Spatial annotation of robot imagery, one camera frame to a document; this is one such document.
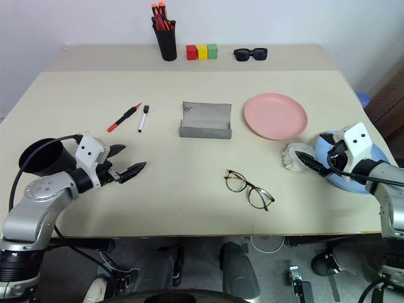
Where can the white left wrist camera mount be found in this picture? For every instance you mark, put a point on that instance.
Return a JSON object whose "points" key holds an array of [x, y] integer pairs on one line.
{"points": [[90, 150]]}

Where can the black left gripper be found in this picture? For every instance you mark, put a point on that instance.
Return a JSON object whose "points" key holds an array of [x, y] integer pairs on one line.
{"points": [[107, 175]]}

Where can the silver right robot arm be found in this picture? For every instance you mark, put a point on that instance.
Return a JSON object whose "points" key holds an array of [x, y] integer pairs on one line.
{"points": [[389, 180]]}

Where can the green cube block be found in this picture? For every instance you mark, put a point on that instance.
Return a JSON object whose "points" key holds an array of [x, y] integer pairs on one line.
{"points": [[212, 51]]}

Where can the white shoe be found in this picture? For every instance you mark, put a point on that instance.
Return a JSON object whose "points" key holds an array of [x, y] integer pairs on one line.
{"points": [[94, 290]]}

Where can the tortoiseshell eyeglasses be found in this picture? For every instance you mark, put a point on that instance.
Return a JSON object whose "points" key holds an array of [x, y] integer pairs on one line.
{"points": [[251, 190]]}

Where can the blue water jug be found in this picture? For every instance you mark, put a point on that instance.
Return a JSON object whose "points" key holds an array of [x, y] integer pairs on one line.
{"points": [[363, 99]]}

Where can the black sunglasses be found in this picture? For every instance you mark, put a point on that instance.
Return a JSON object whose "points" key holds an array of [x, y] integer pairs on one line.
{"points": [[243, 55]]}

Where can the red cube block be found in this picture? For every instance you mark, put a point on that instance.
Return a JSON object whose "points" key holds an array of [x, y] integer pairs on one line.
{"points": [[191, 53]]}

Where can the orange-capped red black pen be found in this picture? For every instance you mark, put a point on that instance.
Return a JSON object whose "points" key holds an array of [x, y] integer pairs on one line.
{"points": [[155, 12], [162, 11]]}

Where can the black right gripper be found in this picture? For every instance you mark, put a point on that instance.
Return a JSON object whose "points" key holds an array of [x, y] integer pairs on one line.
{"points": [[337, 156]]}

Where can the white marker with black cap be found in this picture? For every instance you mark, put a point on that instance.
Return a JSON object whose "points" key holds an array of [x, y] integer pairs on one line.
{"points": [[143, 120]]}

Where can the black-capped marker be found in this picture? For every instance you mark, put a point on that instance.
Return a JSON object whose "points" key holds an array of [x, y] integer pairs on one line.
{"points": [[172, 24]]}

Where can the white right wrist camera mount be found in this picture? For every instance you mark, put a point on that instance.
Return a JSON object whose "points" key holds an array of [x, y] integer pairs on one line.
{"points": [[358, 142]]}

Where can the dark rounded leg shape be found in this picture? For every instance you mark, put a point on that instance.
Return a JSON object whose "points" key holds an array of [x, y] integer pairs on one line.
{"points": [[240, 271], [159, 268]]}

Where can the yellow cube block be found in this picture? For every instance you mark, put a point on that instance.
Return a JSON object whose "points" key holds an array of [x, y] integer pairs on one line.
{"points": [[202, 53]]}

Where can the empty black cup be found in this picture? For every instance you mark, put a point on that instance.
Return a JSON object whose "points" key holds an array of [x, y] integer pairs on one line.
{"points": [[47, 159]]}

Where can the brown wooden cabinet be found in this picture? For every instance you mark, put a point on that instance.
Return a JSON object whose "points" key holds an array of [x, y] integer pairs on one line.
{"points": [[389, 104]]}

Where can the crumpled white tissue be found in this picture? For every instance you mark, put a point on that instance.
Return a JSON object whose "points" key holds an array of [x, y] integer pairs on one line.
{"points": [[295, 159]]}

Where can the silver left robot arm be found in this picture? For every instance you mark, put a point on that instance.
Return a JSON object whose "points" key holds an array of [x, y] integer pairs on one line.
{"points": [[30, 217]]}

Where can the open grey glasses case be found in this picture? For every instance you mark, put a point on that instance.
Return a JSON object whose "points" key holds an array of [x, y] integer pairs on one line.
{"points": [[205, 118]]}

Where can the black table frame bar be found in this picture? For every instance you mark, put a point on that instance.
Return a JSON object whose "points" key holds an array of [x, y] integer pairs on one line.
{"points": [[85, 244]]}

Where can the tall black pen holder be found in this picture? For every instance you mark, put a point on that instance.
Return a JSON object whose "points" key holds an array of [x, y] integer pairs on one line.
{"points": [[167, 42]]}

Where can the red and black pen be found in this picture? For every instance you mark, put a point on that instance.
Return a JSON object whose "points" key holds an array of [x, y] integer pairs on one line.
{"points": [[124, 117]]}

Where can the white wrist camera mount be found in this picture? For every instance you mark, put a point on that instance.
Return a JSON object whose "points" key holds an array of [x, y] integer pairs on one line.
{"points": [[358, 142], [90, 150]]}

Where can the metal bracket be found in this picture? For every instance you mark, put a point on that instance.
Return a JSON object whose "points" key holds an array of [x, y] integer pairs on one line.
{"points": [[300, 282]]}

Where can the light blue plate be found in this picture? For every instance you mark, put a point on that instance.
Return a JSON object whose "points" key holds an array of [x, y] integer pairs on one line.
{"points": [[380, 158]]}

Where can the pink plate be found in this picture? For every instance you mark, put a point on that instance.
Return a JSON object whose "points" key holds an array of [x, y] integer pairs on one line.
{"points": [[274, 115]]}

